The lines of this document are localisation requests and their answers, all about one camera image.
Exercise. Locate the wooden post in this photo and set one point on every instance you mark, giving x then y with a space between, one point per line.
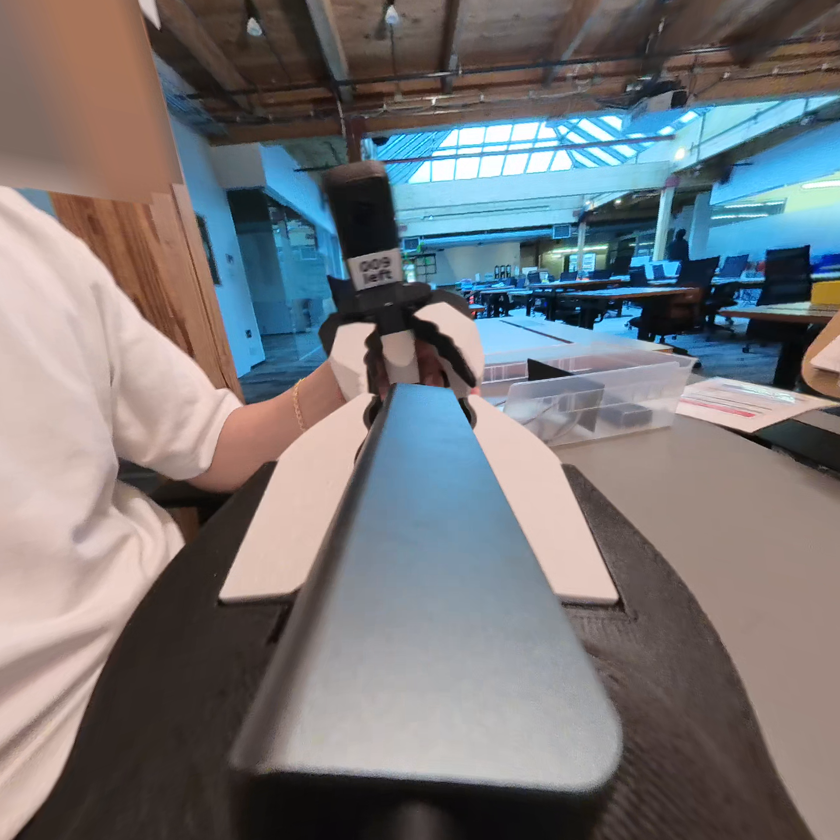
144 262

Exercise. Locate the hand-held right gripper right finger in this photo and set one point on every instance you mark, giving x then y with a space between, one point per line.
548 518

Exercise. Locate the long wooden table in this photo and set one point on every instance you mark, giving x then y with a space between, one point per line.
617 295

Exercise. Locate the instruction sheet on wooden stand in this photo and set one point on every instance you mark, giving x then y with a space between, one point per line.
823 367

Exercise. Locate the white sheet red label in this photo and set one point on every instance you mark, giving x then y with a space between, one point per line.
748 403

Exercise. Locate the clear plastic bin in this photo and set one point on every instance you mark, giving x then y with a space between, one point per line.
623 394

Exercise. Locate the skylight window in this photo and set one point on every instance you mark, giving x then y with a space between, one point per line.
512 151

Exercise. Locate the person's left forearm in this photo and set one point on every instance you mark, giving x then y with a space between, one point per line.
249 446

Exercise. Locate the grey usb hub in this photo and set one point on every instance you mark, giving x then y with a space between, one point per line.
426 590

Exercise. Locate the ceiling spot lamp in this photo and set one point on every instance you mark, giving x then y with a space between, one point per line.
391 14
254 26

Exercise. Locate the white ceiling projector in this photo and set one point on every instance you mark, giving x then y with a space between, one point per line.
656 105

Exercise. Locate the person's left hand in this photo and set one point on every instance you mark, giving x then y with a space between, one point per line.
325 394

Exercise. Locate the yellow plastic bin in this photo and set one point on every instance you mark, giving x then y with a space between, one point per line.
825 292

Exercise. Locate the group of black office chairs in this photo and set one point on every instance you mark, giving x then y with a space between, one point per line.
781 275

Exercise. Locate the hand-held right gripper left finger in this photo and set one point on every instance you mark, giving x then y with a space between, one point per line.
289 518

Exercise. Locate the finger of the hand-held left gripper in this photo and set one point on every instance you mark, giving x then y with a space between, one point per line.
348 361
459 334

